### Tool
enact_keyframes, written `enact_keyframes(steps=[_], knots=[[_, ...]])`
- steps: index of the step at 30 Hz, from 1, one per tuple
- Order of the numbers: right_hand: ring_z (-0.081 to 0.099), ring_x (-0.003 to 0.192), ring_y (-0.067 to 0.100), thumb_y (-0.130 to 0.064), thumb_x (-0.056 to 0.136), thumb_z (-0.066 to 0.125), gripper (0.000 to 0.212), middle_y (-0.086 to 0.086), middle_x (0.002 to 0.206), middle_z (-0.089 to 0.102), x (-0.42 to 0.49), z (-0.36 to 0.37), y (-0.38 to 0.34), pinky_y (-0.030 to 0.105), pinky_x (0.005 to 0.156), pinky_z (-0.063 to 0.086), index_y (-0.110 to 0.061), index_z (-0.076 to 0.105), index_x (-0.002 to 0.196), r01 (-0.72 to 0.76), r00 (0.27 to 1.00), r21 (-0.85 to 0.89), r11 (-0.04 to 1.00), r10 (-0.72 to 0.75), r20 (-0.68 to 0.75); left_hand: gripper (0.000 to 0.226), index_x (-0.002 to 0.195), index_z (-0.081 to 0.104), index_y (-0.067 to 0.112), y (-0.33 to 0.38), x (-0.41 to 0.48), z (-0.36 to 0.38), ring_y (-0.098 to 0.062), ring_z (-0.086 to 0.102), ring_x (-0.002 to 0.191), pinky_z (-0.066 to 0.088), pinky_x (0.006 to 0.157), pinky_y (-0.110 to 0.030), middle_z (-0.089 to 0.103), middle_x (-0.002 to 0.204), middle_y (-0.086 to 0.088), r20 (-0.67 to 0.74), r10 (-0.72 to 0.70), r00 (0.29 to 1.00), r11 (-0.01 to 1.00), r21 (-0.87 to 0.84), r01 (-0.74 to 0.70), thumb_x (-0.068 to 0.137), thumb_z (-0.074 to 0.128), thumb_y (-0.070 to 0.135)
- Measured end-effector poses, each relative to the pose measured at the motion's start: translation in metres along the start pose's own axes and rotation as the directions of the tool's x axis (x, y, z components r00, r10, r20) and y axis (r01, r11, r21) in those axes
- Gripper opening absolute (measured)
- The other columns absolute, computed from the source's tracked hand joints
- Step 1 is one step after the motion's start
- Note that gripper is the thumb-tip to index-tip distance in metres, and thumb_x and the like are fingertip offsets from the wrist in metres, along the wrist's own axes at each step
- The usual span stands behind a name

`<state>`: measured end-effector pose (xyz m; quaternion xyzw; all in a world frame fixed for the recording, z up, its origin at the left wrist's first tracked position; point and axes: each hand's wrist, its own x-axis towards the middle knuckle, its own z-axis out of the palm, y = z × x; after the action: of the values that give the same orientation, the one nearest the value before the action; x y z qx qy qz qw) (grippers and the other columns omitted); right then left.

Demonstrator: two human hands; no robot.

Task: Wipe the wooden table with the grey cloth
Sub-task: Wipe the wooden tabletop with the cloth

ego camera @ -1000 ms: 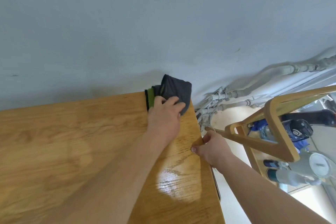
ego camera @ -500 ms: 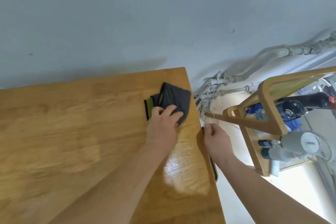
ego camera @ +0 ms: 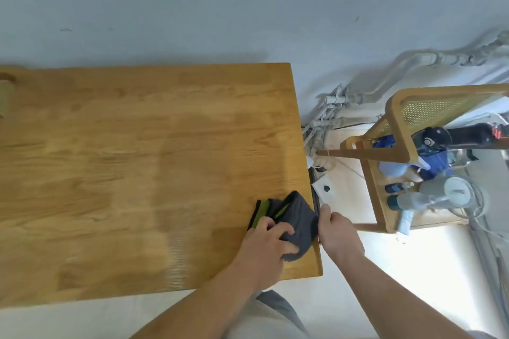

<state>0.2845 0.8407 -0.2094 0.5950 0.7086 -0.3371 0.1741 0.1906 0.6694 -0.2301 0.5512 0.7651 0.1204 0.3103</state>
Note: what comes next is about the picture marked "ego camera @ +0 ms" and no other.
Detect person's left hand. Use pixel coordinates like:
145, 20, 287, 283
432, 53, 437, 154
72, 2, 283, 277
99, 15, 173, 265
232, 216, 300, 292

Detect person's right hand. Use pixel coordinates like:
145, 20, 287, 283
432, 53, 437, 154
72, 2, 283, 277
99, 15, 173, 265
318, 204, 366, 266

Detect dark grey cleaning cloth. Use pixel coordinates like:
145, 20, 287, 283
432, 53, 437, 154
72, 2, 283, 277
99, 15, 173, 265
247, 190, 320, 262

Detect person's left forearm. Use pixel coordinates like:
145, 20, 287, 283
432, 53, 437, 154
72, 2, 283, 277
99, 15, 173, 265
129, 264, 269, 339

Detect person's right forearm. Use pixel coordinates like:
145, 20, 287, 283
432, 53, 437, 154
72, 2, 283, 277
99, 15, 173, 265
338, 250, 478, 339

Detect person's grey trousers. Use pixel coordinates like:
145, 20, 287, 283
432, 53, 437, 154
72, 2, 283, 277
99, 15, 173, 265
254, 290, 311, 339

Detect person's white shirt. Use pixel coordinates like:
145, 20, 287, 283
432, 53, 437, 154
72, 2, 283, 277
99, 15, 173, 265
222, 297, 309, 339

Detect white tube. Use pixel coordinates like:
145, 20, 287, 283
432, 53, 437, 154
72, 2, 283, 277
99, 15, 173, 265
396, 209, 415, 237

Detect small dark blue bottle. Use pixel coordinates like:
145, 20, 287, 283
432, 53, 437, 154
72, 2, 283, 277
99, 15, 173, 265
384, 182, 417, 195

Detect teal capped bottle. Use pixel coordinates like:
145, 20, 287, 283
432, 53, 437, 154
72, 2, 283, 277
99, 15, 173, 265
387, 191, 438, 211

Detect light blue spray bottle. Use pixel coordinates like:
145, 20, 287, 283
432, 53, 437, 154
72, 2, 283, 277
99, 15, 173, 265
378, 160, 425, 183

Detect blue patterned bag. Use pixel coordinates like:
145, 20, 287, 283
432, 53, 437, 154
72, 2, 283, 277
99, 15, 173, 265
415, 150, 457, 179

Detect wooden table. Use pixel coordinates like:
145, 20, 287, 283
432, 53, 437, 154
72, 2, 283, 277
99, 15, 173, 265
0, 63, 324, 308

